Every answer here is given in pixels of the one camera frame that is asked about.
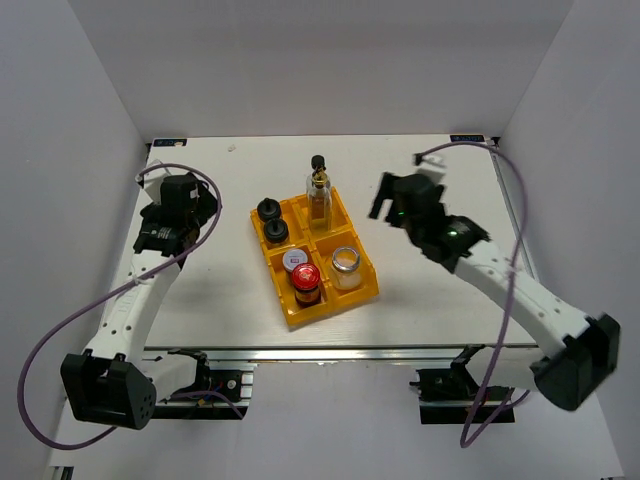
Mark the brown jar white lid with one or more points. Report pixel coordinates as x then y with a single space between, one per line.
292 258

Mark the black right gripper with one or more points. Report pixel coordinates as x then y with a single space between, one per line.
385 192

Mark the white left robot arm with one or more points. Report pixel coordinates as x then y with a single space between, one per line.
111 382

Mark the red lid sauce jar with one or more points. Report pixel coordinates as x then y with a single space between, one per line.
305 279

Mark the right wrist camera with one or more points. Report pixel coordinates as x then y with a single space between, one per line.
431 166

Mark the glass spice jar black lid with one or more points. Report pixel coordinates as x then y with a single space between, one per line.
276 232

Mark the blue label sticker left corner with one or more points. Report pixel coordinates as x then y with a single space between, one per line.
169 143

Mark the yellow four-compartment plastic bin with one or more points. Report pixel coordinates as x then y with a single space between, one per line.
319 246

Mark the glass oil bottle gold stopper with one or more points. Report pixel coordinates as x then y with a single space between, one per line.
320 212

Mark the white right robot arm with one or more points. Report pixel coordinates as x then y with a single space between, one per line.
574 352

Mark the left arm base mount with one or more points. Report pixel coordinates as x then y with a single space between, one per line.
225 396

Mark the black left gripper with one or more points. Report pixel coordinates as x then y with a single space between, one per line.
206 205

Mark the blue label sticker corner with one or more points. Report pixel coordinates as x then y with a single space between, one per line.
475 138
169 143

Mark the blue label sticker right corner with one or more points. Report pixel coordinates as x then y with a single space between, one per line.
475 138

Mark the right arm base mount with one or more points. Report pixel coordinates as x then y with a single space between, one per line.
446 394

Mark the dark soy sauce bottle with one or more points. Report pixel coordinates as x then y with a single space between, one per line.
318 181

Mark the white powder jar black lid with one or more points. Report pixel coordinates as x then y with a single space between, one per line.
268 209

